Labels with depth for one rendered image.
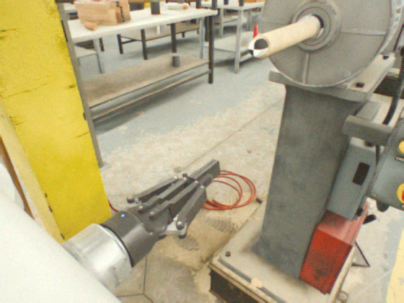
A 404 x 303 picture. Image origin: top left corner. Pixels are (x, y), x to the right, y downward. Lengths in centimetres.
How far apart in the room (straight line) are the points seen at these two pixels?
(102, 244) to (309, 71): 51
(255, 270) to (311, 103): 74
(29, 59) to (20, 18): 13
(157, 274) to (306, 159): 102
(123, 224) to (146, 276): 122
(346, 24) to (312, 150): 41
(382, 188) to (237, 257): 77
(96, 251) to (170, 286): 121
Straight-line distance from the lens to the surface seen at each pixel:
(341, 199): 99
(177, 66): 353
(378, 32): 61
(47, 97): 121
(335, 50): 62
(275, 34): 45
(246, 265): 128
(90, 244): 37
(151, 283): 158
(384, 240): 202
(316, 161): 91
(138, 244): 39
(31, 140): 123
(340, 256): 108
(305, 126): 87
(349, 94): 71
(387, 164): 66
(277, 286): 125
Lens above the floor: 135
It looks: 34 degrees down
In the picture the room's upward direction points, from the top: straight up
